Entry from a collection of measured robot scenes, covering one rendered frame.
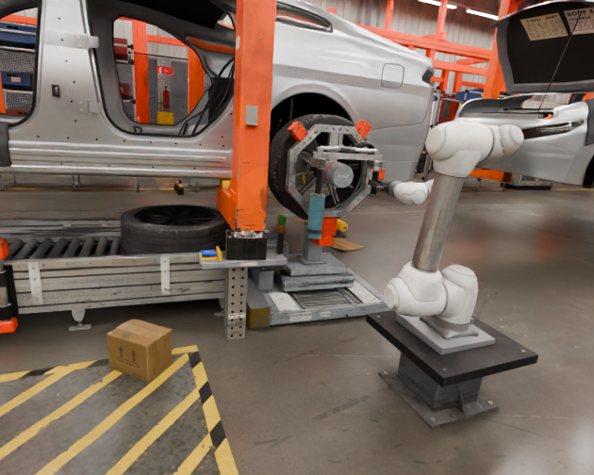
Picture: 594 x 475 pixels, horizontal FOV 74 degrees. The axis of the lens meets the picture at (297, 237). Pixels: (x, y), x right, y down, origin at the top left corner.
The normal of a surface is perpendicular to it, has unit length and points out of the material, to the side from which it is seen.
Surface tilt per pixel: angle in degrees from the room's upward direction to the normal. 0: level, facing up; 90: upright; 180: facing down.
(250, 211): 90
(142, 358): 90
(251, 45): 90
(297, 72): 90
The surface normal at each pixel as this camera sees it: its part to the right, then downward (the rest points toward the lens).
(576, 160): -0.12, 0.33
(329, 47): 0.34, 0.14
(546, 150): -0.51, 0.22
